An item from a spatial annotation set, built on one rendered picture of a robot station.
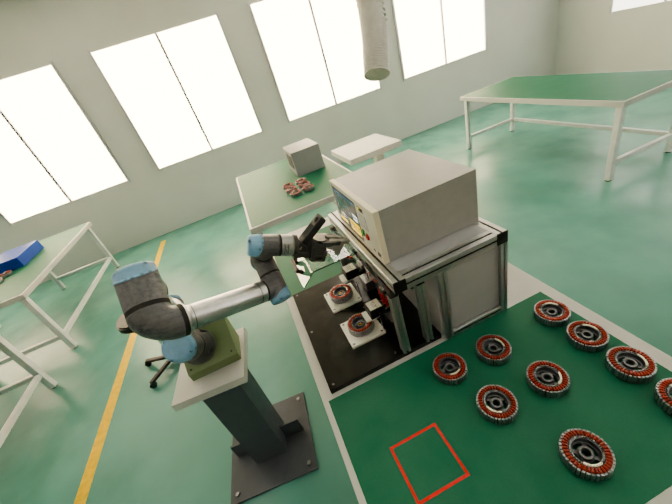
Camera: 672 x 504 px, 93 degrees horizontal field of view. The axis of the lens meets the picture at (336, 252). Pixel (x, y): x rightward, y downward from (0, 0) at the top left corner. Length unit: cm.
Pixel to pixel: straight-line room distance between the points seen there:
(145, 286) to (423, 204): 86
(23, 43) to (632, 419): 635
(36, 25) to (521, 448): 614
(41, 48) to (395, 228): 548
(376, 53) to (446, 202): 132
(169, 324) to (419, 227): 82
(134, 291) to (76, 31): 512
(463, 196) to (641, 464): 83
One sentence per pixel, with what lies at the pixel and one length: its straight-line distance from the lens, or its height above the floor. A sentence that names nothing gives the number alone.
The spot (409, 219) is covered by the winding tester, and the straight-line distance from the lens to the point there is 109.
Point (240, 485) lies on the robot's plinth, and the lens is 217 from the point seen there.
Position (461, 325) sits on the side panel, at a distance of 134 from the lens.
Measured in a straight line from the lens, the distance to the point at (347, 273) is 147.
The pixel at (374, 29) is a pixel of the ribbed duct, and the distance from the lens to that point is 232.
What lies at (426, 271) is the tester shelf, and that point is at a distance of 107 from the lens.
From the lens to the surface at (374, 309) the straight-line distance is 132.
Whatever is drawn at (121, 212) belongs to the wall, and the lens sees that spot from 617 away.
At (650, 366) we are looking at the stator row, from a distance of 132.
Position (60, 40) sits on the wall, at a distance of 596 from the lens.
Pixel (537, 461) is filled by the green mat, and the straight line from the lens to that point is 113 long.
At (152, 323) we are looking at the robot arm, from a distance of 99.
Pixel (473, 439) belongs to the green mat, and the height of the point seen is 75.
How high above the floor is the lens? 177
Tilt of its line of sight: 31 degrees down
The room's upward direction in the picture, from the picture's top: 19 degrees counter-clockwise
